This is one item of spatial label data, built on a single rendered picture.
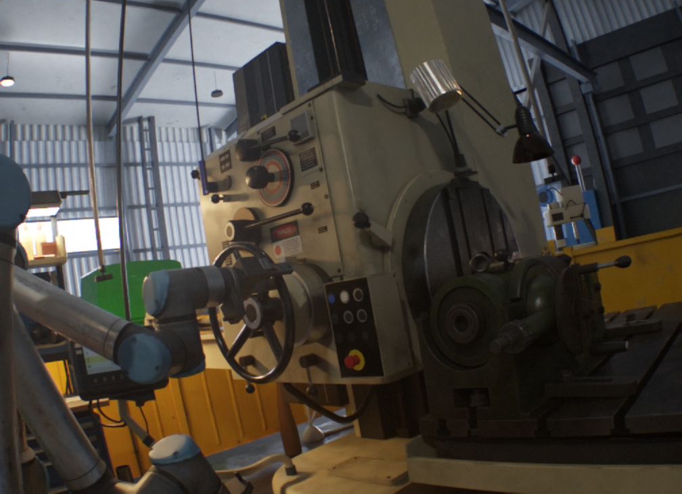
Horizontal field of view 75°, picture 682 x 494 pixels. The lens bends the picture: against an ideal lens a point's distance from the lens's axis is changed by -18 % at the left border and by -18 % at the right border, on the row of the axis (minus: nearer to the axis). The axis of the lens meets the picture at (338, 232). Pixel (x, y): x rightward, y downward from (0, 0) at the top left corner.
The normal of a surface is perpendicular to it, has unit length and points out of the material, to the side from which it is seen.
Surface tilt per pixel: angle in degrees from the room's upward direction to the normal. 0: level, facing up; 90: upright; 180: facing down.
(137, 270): 84
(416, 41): 90
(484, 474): 90
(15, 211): 81
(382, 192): 90
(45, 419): 101
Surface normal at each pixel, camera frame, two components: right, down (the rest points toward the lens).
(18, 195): 0.85, -0.33
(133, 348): -0.05, -0.05
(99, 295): 0.66, -0.29
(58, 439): 0.55, 0.02
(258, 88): -0.71, 0.06
